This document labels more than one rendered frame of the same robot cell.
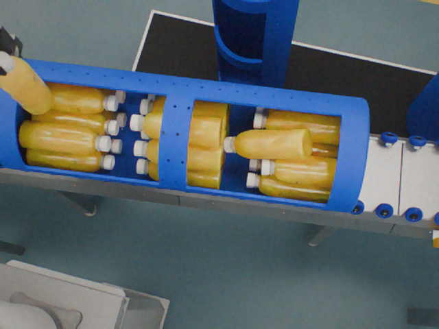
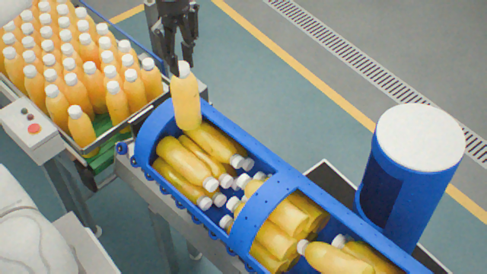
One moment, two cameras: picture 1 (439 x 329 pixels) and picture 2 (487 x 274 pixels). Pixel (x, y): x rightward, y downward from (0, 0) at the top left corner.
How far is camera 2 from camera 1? 33 cm
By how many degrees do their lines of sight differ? 26
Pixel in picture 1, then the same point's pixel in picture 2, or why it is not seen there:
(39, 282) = (91, 250)
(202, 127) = (288, 211)
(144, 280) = not seen: outside the picture
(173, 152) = (254, 214)
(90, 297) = not seen: outside the picture
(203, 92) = (307, 186)
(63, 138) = (186, 160)
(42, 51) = not seen: hidden behind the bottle
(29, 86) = (188, 98)
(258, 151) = (322, 261)
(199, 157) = (272, 236)
